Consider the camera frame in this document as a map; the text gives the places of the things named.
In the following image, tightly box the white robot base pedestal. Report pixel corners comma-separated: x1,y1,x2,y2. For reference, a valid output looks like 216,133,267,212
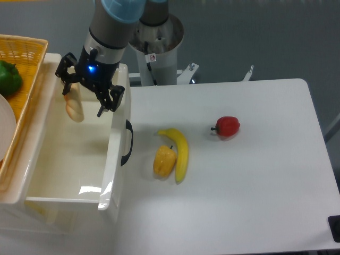
130,14,184,86

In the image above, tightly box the green bell pepper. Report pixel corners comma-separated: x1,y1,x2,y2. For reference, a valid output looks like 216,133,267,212
1,60,23,97

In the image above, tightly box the black drawer handle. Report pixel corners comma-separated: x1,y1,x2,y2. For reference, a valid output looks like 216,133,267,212
121,120,134,166

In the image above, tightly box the pale round bread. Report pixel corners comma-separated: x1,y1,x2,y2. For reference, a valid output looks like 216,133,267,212
64,83,84,123

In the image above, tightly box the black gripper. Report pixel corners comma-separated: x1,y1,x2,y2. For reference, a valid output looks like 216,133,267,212
55,45,125,117

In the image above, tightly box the white plate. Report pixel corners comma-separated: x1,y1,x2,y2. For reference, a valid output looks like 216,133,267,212
0,95,16,160

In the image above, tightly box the yellow bell pepper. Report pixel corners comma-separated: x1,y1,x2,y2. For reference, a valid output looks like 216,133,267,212
153,145,177,178

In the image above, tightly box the white drawer cabinet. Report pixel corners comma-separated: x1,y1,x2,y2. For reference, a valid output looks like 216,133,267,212
1,54,120,233

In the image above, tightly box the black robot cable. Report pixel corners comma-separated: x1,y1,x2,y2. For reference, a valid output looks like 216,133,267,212
143,41,159,86

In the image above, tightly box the upper white drawer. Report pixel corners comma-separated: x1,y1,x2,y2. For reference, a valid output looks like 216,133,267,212
26,64,131,211

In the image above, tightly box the yellow banana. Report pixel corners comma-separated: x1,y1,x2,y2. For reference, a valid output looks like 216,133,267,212
157,128,189,184

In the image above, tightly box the red bell pepper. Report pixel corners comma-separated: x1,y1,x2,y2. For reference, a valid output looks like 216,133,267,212
210,116,240,137

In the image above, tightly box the yellow woven basket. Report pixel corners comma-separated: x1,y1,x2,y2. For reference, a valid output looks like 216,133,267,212
1,35,48,192

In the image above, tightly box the white metal frame bracket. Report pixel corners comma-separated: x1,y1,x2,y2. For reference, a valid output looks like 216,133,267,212
129,63,254,84

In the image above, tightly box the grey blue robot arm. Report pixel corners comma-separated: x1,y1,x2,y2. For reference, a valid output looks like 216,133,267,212
55,1,169,116

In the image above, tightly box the black corner table device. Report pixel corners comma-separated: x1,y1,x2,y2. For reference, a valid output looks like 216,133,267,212
328,215,340,243

